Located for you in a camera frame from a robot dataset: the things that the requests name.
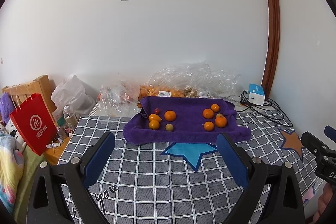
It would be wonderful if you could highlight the pastel rainbow blanket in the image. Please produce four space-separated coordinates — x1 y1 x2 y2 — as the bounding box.
0 132 25 211

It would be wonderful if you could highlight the wooden chair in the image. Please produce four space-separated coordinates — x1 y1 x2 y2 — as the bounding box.
1 75 72 165

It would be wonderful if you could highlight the small clear bottle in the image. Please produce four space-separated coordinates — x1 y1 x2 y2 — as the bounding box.
56 126 67 140

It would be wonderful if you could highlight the large crumpled clear plastic bag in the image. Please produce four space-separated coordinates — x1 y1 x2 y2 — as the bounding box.
147 63 240 98

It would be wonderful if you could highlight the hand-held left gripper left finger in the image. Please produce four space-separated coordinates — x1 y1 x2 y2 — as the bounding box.
26 132 116 224

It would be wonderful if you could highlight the blue and white box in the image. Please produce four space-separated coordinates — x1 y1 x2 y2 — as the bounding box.
248 83 266 106

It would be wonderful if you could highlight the person's right hand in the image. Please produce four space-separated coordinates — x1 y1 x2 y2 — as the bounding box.
316 183 336 220

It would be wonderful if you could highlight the grey checkered star sheet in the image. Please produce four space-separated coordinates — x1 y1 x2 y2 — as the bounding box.
58 102 326 224

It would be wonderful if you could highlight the black and white plush toy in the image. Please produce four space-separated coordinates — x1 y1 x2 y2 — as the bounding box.
4 119 27 151

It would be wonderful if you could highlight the clear plastic water bottle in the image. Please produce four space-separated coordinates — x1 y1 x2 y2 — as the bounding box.
63 106 79 130

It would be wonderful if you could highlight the yellow-green bed cover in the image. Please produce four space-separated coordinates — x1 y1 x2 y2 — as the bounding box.
16 151 45 216

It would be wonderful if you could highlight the purple plush toy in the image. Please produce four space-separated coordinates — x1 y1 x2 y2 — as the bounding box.
0 93 16 122

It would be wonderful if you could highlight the large tangerine with green stem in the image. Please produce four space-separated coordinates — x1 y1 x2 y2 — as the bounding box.
215 114 227 128

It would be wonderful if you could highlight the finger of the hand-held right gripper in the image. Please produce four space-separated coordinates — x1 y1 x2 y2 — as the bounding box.
301 132 330 159
324 125 336 138

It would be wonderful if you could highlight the black cable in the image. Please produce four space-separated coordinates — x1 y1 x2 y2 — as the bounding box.
227 90 293 127

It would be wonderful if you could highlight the purple towel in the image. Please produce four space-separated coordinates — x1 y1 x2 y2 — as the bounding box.
123 96 252 146

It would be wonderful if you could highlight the small clear plastic bag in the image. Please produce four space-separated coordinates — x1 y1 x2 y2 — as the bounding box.
96 81 141 117

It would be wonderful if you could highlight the brown wooden door frame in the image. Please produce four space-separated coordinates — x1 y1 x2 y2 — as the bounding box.
256 0 281 98

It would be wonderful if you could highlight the white plastic bag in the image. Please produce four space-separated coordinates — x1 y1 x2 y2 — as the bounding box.
51 74 96 115

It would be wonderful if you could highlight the red paper bag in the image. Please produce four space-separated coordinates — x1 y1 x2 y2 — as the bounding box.
9 84 58 156

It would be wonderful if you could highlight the green and white box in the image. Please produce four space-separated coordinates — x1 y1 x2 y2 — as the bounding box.
52 110 66 127

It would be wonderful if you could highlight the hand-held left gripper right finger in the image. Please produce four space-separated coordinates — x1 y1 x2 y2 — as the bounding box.
217 133 305 224

